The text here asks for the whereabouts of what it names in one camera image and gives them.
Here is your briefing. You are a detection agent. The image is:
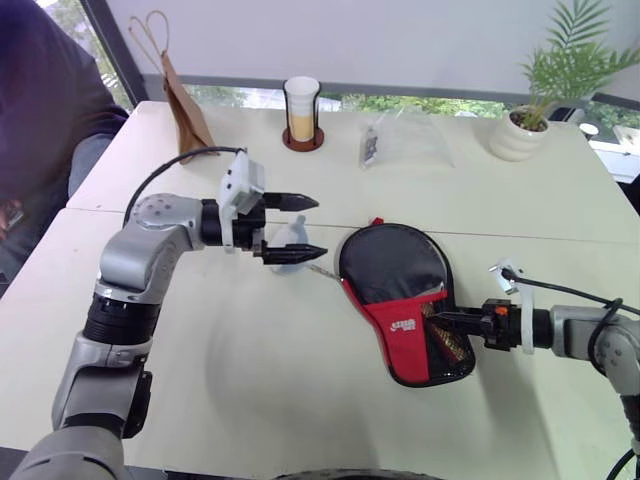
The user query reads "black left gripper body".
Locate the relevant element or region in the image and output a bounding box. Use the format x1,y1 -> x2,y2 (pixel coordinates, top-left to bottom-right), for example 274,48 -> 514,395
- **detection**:
230,191 -> 281,259

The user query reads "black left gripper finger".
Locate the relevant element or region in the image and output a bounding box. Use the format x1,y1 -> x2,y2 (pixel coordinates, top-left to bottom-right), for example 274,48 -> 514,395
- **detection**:
277,191 -> 321,212
254,240 -> 330,267

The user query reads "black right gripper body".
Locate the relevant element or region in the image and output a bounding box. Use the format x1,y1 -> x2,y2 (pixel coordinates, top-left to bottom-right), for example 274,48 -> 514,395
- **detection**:
479,297 -> 522,352

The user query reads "red black paddle case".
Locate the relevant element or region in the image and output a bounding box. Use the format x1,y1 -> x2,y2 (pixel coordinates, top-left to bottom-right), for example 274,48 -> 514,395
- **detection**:
335,216 -> 478,389

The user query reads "black rubber table tennis paddle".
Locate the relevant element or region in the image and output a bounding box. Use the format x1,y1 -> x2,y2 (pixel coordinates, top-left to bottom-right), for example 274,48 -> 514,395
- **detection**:
342,227 -> 475,375

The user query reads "small white plastic object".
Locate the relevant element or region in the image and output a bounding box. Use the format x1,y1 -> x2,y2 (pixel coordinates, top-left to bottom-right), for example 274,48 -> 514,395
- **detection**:
268,214 -> 312,277

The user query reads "stack of white paper cups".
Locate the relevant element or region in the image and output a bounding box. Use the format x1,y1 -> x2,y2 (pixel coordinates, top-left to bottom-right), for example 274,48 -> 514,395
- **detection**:
283,75 -> 321,142

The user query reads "brown paper bag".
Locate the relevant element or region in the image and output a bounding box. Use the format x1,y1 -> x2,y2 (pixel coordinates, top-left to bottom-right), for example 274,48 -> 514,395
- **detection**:
128,9 -> 222,167

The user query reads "clear plastic bag with label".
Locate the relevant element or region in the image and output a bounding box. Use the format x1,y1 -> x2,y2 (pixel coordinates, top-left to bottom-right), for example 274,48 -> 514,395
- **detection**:
356,111 -> 459,173

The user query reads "green plant in white pot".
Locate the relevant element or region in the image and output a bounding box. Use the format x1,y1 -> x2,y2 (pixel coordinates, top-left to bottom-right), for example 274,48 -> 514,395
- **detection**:
486,0 -> 640,163

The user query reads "person in dark clothing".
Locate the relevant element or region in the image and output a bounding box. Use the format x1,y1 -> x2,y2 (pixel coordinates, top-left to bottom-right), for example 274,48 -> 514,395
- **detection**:
0,0 -> 132,297

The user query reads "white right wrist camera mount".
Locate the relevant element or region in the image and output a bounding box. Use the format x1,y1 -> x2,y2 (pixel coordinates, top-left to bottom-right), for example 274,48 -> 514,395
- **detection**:
488,256 -> 537,357

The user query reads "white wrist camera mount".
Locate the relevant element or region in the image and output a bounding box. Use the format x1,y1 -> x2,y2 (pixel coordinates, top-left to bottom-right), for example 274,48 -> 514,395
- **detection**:
216,148 -> 267,254
488,256 -> 537,357

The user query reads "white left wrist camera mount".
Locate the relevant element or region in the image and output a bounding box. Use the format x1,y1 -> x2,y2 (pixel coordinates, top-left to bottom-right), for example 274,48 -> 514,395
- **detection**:
216,148 -> 267,254

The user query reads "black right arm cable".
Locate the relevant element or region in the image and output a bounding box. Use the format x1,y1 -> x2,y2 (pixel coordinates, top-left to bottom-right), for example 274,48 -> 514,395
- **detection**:
501,267 -> 640,480

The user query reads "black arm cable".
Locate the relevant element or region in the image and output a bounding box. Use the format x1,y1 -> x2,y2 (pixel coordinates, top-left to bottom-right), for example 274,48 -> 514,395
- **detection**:
501,267 -> 640,480
122,146 -> 249,227

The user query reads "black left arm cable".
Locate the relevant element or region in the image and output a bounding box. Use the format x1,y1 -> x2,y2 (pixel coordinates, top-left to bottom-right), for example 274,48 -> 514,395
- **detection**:
122,146 -> 249,227

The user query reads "black window frame post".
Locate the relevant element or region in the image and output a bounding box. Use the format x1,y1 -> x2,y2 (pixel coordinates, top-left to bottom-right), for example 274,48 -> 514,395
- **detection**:
81,0 -> 152,110

